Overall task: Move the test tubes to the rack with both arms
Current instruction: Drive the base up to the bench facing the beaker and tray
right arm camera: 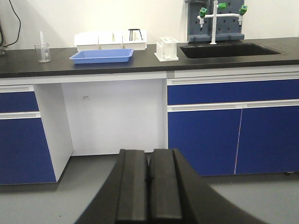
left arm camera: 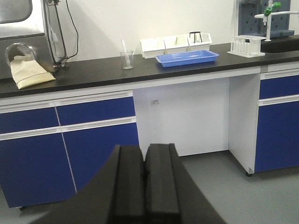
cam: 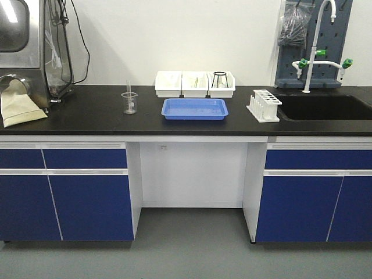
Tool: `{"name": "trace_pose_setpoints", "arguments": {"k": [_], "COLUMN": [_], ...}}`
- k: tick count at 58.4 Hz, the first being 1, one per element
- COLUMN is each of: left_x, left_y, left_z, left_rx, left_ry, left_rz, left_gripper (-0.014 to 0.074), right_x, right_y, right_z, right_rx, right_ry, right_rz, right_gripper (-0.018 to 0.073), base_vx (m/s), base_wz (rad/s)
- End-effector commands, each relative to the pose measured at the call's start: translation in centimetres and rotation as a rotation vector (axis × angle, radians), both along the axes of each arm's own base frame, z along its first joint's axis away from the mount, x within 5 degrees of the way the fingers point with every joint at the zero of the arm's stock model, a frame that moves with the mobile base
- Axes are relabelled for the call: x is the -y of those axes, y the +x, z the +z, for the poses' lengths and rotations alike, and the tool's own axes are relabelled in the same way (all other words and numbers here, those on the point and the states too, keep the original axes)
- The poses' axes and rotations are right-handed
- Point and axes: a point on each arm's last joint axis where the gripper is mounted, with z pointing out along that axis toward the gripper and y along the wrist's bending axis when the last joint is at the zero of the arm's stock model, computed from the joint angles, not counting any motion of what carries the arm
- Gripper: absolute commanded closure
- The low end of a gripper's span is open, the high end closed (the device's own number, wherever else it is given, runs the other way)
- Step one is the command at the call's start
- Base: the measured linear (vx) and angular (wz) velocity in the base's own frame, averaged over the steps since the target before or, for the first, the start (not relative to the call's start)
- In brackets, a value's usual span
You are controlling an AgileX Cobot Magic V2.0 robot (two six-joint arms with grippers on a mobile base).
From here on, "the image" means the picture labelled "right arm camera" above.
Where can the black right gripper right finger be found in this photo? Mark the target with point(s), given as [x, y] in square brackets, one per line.
[178, 195]

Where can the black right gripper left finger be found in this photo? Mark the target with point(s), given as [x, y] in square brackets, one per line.
[122, 199]

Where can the clear glass test tube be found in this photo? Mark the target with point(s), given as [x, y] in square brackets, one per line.
[41, 38]

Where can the white test tube rack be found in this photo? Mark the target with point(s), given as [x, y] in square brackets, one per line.
[166, 49]

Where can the blue-grey pegboard drying rack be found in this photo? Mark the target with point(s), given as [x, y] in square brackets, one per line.
[227, 27]

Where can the blue cabinet door middle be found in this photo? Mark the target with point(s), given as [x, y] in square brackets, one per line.
[207, 139]

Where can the blue cabinet door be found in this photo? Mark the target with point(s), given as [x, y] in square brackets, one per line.
[207, 139]
[269, 140]
[24, 152]

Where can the blue cabinet door right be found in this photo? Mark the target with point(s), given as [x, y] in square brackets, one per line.
[269, 140]

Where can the blue left cabinet door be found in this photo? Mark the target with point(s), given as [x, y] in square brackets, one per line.
[24, 152]

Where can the blue plastic tray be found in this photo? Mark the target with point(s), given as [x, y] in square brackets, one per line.
[102, 56]

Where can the blue left cabinet drawer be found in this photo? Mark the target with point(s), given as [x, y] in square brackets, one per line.
[18, 102]

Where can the blue cabinet drawer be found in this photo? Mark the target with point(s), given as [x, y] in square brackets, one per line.
[233, 92]
[18, 102]

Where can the blue right cabinet drawer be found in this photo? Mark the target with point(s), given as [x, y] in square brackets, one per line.
[233, 92]

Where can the black sink basin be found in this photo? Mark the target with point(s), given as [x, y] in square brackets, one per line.
[211, 51]

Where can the white right storage bin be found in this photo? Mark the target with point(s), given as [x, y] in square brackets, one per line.
[135, 45]

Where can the white storage bin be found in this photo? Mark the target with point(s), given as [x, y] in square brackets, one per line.
[86, 41]
[135, 45]
[110, 39]

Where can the white middle storage bin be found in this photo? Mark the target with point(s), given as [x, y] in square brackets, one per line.
[110, 39]

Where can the white left storage bin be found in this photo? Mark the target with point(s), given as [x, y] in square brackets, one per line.
[86, 41]

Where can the clear glass beaker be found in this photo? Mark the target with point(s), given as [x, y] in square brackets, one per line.
[46, 50]

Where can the black metal tripod stand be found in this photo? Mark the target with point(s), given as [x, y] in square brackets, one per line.
[135, 34]

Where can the white lab faucet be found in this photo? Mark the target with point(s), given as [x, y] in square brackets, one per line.
[203, 14]

